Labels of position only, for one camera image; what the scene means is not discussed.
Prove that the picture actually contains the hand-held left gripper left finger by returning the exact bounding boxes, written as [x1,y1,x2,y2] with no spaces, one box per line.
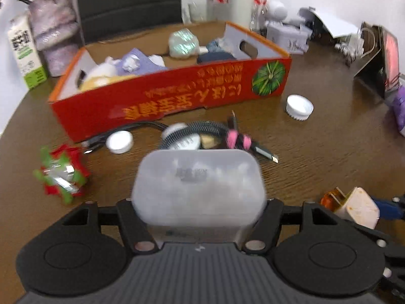
[62,199,159,254]

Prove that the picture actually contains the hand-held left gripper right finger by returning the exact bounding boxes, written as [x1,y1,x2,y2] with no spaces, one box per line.
[243,199,347,254]

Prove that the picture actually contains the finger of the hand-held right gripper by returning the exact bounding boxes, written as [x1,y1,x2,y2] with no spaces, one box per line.
[343,218,405,292]
[372,196,405,220]

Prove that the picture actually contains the white charger orange plug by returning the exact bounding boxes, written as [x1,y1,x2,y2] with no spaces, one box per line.
[320,186,380,229]

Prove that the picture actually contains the translucent plastic box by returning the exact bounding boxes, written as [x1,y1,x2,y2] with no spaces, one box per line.
[131,149,268,244]

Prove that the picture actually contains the white round lid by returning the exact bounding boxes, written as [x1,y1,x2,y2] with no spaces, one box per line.
[105,130,134,154]

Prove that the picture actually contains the red green ornament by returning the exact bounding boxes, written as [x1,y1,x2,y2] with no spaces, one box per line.
[33,144,91,205]

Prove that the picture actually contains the black multi-head cable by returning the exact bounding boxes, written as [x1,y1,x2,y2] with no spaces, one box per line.
[82,121,168,154]

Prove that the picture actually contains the black cable bundle pink ties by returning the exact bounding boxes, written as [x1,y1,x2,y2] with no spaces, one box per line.
[158,110,279,164]

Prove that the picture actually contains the red cardboard box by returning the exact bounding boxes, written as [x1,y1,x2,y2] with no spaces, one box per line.
[47,21,292,143]

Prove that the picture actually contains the yellow white plush toy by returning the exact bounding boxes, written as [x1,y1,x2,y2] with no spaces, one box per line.
[77,56,136,91]

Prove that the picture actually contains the purple knitted cloth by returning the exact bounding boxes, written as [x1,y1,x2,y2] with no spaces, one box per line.
[114,48,168,77]

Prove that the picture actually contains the navy blue case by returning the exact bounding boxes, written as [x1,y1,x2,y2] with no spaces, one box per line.
[197,51,237,65]

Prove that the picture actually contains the blue grey small item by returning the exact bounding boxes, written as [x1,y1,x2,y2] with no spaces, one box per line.
[206,38,235,54]

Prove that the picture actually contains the iridescent shiny ball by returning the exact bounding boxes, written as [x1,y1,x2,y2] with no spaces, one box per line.
[168,29,201,58]

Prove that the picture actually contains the brown wooden desk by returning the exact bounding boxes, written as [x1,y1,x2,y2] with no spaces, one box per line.
[0,19,405,304]

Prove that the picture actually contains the purple bag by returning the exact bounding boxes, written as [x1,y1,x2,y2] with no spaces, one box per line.
[392,85,405,137]

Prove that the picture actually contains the beige small object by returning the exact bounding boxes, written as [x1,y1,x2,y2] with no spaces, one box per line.
[200,135,220,149]

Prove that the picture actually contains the white ribbed bottle cap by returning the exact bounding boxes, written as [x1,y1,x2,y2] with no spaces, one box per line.
[286,94,314,121]

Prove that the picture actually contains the brown paper bag red print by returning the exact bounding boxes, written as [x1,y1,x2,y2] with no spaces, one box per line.
[353,22,402,100]

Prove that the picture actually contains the white printed box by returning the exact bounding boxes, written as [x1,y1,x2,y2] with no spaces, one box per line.
[266,22,312,54]

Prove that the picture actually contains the white paper sheet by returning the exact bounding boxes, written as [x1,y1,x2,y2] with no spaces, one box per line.
[299,6,363,39]

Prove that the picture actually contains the green white milk carton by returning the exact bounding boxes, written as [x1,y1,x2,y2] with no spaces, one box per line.
[7,16,49,90]

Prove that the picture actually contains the purple marbled vase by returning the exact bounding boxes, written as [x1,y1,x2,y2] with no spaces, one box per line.
[28,0,81,77]

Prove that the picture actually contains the white round device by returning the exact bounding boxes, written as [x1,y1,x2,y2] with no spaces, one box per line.
[264,1,288,23]

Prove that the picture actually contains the clear drinking glass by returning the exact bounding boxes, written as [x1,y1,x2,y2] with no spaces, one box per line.
[184,0,206,24]

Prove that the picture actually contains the black office chair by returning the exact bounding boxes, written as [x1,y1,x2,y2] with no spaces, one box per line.
[75,0,184,43]

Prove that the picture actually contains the white tangled cables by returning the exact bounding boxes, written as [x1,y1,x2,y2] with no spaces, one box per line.
[334,35,361,67]

